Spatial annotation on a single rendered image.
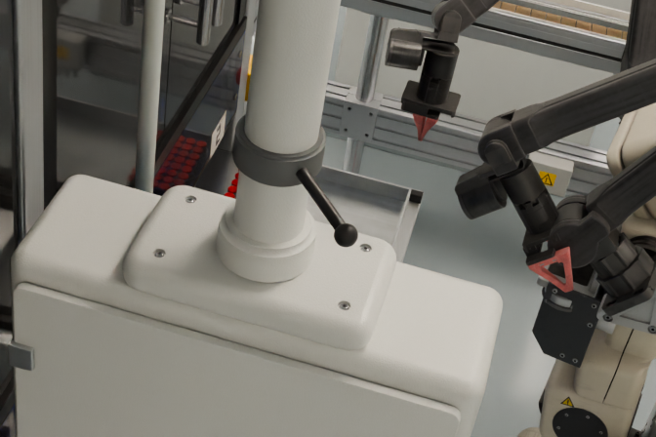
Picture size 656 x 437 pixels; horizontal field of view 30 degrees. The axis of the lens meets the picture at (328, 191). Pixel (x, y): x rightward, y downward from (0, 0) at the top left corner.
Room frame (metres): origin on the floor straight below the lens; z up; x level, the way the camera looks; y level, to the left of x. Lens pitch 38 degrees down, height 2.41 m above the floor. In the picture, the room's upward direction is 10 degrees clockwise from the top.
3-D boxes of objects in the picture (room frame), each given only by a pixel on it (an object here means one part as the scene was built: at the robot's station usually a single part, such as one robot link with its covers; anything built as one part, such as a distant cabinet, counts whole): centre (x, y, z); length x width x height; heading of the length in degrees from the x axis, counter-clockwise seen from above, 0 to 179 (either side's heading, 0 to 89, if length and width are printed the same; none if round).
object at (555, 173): (2.66, -0.57, 0.50); 0.12 x 0.05 x 0.09; 82
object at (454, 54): (1.89, -0.15, 1.26); 0.07 x 0.06 x 0.07; 93
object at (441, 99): (1.89, -0.16, 1.20); 0.10 x 0.07 x 0.07; 81
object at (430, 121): (1.89, -0.14, 1.13); 0.07 x 0.07 x 0.09; 81
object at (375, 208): (1.85, 0.02, 0.90); 0.34 x 0.26 x 0.04; 82
